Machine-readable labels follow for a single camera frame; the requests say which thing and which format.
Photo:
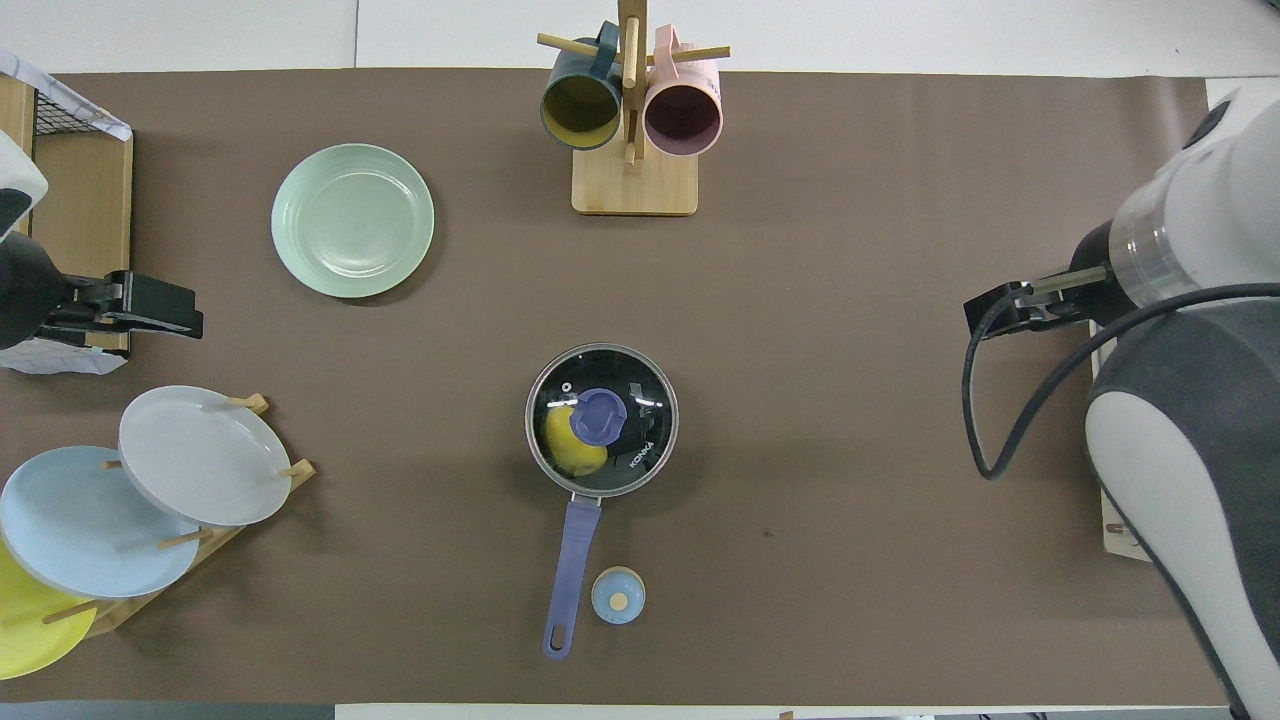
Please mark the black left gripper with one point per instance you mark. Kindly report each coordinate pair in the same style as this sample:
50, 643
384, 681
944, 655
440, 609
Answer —
85, 305

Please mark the yellow plate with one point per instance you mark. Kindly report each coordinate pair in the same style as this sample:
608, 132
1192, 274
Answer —
30, 630

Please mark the glass lid blue knob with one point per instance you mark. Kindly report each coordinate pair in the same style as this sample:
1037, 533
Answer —
640, 400

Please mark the light blue plate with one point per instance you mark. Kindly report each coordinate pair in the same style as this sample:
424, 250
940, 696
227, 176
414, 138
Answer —
80, 525

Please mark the yellow potato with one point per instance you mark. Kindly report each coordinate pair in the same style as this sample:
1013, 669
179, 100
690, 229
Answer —
565, 450

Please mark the wooden cutting board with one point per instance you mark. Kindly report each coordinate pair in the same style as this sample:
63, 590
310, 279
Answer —
85, 200
12, 100

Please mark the pink mug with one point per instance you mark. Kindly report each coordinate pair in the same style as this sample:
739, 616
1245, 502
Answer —
683, 115

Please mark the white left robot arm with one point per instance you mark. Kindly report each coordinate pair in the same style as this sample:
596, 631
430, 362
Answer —
25, 290

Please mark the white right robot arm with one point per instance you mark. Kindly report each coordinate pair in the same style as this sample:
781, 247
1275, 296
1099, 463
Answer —
1200, 450

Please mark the wooden plate rack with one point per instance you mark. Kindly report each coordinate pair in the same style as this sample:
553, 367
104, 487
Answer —
215, 535

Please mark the beige toaster oven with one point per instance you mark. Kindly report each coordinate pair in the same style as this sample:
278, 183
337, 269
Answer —
1120, 540

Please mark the dark teal mug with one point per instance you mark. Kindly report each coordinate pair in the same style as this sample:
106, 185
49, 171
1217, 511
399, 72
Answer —
580, 105

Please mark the green plate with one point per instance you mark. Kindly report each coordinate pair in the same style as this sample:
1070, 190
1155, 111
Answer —
350, 220

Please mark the grey plate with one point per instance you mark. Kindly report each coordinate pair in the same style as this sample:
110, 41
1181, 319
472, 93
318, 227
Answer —
200, 455

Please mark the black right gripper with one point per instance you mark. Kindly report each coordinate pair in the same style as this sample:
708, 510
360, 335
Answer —
1055, 305

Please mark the brown table mat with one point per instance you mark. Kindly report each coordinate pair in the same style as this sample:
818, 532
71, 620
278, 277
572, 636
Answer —
800, 300

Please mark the wooden mug tree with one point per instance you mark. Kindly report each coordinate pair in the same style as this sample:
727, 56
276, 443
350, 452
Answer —
635, 185

